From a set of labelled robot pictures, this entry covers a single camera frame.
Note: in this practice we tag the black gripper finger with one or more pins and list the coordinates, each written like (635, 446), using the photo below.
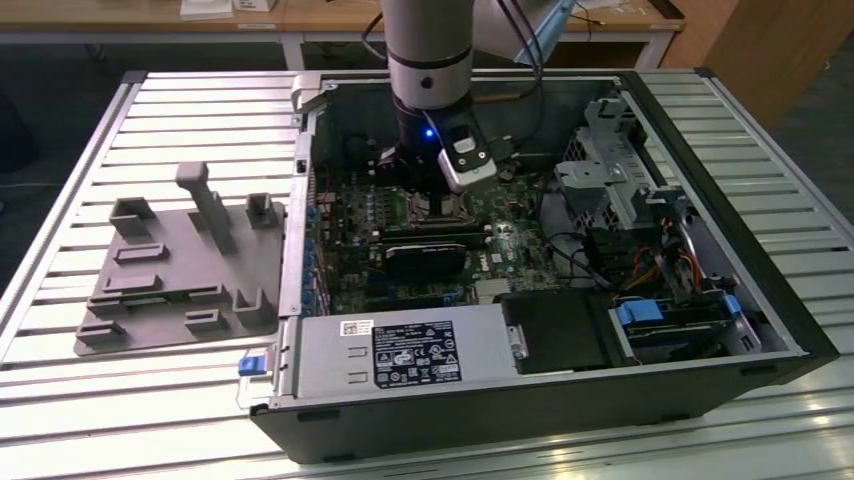
(448, 206)
(436, 206)

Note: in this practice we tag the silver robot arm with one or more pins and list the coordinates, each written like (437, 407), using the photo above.
(430, 50)

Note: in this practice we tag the black drive cover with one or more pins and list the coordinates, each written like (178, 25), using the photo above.
(561, 330)

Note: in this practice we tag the black RAM stick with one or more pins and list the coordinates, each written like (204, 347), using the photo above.
(434, 230)
(434, 240)

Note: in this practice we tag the black graphics card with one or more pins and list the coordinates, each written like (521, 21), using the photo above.
(428, 262)

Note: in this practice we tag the green motherboard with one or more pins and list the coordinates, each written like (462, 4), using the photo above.
(514, 245)

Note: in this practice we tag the small silver heat sink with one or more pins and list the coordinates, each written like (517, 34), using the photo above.
(493, 291)

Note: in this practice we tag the metal disk bay cage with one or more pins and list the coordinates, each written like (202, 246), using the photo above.
(601, 175)

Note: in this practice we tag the small white box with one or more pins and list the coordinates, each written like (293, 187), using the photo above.
(254, 5)

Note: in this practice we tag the grey power supply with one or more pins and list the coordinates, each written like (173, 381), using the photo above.
(321, 360)

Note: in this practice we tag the blue disk carrier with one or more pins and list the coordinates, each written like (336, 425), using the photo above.
(637, 312)

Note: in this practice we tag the grey parts rack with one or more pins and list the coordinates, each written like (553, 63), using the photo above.
(167, 260)

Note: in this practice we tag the blue case latch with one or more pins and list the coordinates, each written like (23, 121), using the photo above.
(252, 363)

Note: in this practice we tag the black PC case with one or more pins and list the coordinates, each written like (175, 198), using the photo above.
(468, 425)

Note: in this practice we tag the small blue bay clip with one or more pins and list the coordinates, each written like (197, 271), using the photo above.
(733, 306)

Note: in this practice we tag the wooden desk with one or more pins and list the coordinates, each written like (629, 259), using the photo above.
(101, 25)

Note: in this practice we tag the wooden cabinet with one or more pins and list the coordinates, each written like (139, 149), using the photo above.
(768, 50)

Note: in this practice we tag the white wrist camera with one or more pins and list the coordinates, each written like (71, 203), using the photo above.
(470, 170)

